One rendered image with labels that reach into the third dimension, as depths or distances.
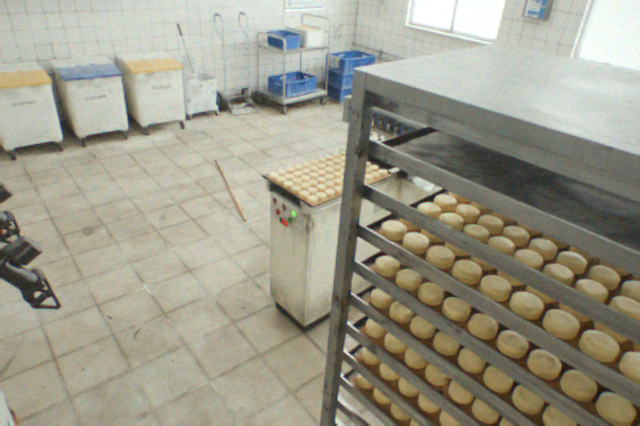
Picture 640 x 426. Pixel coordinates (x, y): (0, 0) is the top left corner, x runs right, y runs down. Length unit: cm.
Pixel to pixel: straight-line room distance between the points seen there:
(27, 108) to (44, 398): 307
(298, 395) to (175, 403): 61
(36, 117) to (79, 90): 46
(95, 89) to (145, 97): 50
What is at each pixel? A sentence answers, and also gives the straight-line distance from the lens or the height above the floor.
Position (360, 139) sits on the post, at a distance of 82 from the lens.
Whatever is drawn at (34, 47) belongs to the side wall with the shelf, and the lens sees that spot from 570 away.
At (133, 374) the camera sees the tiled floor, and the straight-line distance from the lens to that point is 271.
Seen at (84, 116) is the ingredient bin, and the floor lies 33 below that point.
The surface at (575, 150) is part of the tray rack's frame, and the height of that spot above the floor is 180.
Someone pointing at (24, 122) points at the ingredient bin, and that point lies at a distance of 517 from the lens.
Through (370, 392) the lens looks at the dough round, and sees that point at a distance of 123.
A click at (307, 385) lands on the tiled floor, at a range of 256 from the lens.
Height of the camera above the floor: 200
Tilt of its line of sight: 31 degrees down
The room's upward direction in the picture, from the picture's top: 4 degrees clockwise
